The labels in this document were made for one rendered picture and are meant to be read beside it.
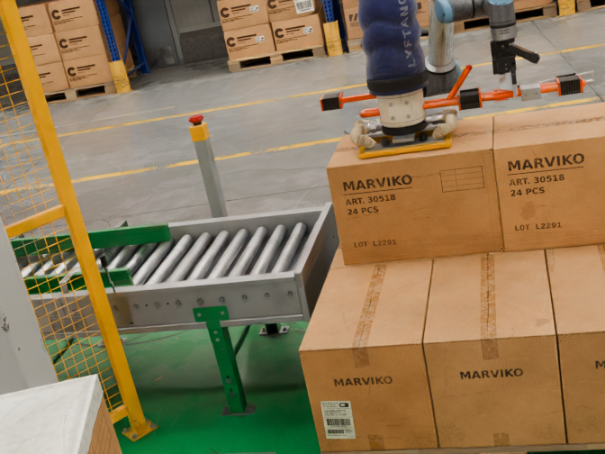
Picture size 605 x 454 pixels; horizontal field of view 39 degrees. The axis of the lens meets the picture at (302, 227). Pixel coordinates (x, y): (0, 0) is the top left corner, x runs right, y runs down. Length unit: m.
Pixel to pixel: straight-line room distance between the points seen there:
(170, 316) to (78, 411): 1.61
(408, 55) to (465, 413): 1.24
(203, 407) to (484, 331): 1.41
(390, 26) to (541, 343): 1.20
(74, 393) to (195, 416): 1.77
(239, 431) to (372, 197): 1.06
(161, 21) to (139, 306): 8.93
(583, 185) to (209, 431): 1.70
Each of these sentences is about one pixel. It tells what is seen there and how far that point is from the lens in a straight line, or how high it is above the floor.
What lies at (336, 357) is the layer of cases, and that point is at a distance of 2.74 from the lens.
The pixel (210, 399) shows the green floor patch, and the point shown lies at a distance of 3.68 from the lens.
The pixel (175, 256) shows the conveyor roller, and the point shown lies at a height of 0.54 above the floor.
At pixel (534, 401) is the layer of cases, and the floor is 0.31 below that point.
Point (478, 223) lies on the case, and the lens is 3.15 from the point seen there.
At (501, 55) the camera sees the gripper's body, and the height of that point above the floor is 1.22.
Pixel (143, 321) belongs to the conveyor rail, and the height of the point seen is 0.46.
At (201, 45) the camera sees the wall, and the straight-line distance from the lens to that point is 11.93.
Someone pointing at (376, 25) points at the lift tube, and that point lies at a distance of 3.06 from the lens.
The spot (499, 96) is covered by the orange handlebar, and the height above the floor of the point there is 1.07.
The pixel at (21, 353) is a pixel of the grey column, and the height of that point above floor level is 0.76.
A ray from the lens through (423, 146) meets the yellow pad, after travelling 3.11.
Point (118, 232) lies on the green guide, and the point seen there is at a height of 0.62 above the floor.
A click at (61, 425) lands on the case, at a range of 1.78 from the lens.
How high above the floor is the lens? 1.89
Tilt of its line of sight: 21 degrees down
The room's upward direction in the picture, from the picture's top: 12 degrees counter-clockwise
